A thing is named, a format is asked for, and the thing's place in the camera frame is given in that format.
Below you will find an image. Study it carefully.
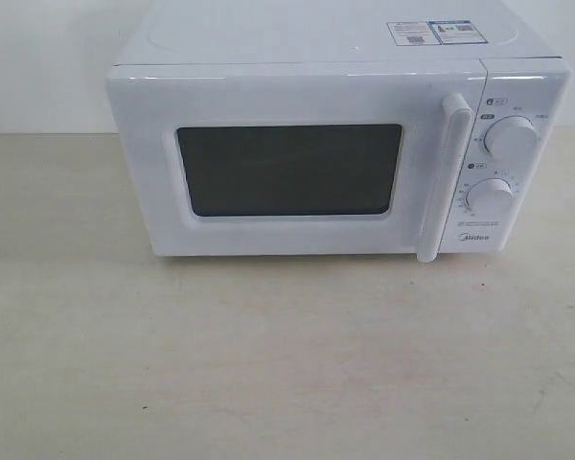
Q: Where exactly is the white microwave oven body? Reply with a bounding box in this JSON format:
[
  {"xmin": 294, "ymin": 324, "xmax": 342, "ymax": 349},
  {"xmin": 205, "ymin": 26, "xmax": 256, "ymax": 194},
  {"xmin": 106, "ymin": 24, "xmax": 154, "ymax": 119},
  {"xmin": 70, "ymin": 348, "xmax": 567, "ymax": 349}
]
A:
[{"xmin": 109, "ymin": 1, "xmax": 570, "ymax": 256}]

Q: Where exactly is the upper white control knob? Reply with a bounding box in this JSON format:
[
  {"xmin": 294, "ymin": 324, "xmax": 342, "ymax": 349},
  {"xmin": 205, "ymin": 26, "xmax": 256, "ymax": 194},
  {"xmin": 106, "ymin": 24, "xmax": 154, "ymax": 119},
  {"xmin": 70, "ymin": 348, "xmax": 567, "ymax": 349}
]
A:
[{"xmin": 484, "ymin": 115, "xmax": 539, "ymax": 160}]

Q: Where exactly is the white microwave door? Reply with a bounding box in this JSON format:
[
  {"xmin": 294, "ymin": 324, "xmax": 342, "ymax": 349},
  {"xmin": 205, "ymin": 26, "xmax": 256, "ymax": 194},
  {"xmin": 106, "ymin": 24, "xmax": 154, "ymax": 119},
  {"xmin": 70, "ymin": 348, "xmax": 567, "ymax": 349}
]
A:
[{"xmin": 106, "ymin": 59, "xmax": 487, "ymax": 262}]

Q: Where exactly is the white control knob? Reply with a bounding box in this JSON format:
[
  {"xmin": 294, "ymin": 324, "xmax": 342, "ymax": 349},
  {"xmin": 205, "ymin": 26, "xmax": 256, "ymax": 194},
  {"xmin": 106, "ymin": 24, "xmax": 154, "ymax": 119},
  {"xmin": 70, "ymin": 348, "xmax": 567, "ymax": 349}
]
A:
[
  {"xmin": 466, "ymin": 178, "xmax": 515, "ymax": 216},
  {"xmin": 484, "ymin": 115, "xmax": 539, "ymax": 160}
]

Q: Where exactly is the lower white control knob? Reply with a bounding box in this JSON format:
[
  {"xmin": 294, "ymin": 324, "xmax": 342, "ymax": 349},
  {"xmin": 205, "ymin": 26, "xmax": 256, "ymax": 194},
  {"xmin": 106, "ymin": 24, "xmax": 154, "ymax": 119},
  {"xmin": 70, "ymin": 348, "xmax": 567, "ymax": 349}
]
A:
[{"xmin": 466, "ymin": 178, "xmax": 515, "ymax": 216}]

